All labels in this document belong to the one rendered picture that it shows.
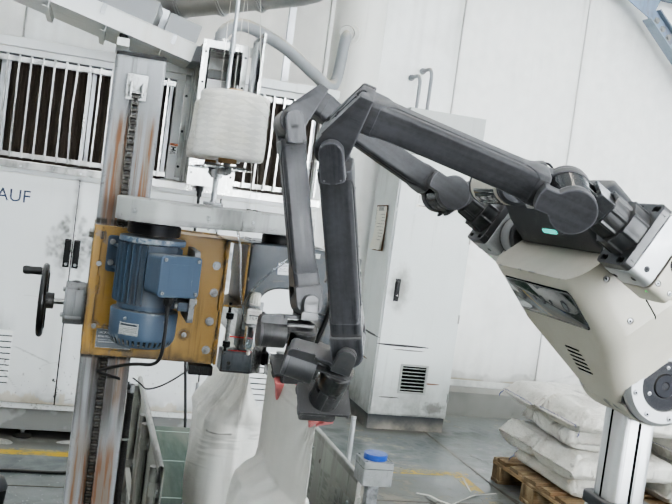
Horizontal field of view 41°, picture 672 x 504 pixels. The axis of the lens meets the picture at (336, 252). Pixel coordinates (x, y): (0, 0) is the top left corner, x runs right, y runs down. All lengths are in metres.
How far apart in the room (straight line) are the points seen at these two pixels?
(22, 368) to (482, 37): 3.98
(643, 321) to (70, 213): 3.70
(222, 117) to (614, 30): 5.64
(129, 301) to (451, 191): 0.75
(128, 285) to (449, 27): 5.04
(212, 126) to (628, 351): 1.00
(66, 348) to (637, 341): 3.74
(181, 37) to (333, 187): 3.25
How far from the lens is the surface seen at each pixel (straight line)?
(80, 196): 4.92
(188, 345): 2.26
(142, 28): 4.63
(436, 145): 1.41
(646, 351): 1.75
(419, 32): 6.71
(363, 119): 1.38
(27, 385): 5.06
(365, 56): 5.51
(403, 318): 6.04
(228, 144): 2.02
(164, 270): 1.95
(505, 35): 6.98
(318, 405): 1.69
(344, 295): 1.53
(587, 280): 1.62
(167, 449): 3.81
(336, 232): 1.48
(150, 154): 2.26
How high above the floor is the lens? 1.46
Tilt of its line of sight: 3 degrees down
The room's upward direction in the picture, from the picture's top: 8 degrees clockwise
